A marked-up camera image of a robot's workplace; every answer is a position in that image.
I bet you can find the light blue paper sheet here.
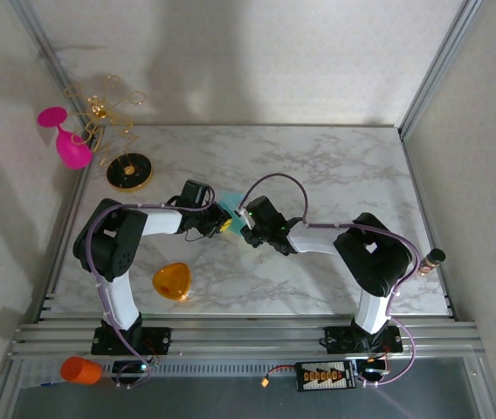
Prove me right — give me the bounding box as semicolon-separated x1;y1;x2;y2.
219;190;249;237

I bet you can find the orange triangular bowl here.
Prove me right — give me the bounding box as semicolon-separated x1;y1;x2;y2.
151;260;193;302

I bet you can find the black charger board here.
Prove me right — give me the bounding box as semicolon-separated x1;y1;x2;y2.
295;360;358;392

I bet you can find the pink plastic wine glass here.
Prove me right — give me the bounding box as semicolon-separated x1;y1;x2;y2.
37;106;93;170

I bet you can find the small brown bottle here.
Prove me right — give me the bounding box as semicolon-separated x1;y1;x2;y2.
417;247;446;276

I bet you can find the black controller box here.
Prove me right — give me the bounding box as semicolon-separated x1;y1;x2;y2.
112;360;153;381
355;357;389;380

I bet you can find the orange plastic cup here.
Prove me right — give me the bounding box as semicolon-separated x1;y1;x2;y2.
59;356;103;387

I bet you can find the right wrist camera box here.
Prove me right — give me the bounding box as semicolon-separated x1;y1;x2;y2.
237;195;286;228

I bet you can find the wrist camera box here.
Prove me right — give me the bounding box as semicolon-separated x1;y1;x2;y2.
237;195;286;228
180;178;214;209

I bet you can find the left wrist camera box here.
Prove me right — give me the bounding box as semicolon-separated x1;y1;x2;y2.
180;178;214;209

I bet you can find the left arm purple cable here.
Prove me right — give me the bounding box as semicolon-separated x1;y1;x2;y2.
84;182;227;390

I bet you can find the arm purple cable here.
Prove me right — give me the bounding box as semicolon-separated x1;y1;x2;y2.
84;182;227;390
238;172;419;388

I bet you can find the gold wire glass rack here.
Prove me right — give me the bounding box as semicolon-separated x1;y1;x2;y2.
63;74;155;193

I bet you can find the aluminium rail frame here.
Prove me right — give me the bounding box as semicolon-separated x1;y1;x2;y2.
10;320;484;361

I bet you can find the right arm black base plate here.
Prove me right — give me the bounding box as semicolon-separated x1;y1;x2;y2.
324;325;405;354

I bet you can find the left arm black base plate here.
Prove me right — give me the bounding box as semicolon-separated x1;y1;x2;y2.
90;326;173;355

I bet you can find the grey slotted cable duct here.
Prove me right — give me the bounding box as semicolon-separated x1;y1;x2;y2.
99;360;301;379

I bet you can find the yellow connector red wire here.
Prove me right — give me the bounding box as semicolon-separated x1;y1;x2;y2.
259;364;298;388

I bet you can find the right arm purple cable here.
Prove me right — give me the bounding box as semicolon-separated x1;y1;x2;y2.
238;172;419;388

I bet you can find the aluminium frame post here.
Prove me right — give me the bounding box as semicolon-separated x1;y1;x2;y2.
10;0;97;134
397;0;481;140

